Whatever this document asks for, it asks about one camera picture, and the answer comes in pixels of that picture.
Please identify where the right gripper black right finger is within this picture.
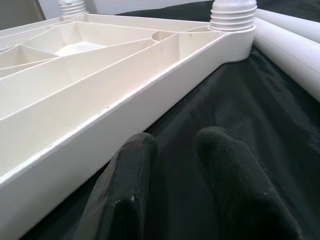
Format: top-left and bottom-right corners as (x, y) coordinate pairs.
(196, 126), (308, 240)

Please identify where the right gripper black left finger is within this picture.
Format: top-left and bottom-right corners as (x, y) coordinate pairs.
(74, 131), (158, 240)

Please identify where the white plastic table top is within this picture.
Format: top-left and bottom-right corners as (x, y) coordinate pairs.
(0, 13), (258, 198)

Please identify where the black cloth table cover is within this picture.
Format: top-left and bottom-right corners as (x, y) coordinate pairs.
(19, 0), (320, 240)

